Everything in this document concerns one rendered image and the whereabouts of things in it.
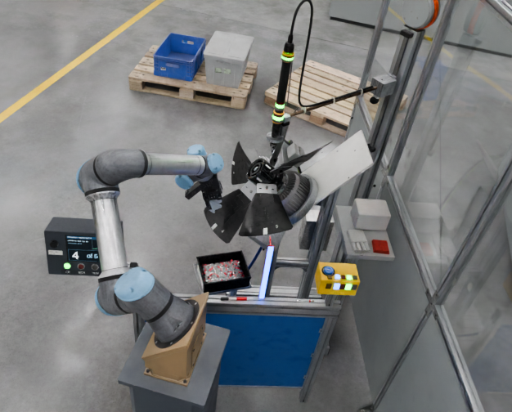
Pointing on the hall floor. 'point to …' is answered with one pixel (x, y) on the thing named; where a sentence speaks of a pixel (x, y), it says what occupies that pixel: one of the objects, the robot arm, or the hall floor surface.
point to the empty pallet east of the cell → (326, 80)
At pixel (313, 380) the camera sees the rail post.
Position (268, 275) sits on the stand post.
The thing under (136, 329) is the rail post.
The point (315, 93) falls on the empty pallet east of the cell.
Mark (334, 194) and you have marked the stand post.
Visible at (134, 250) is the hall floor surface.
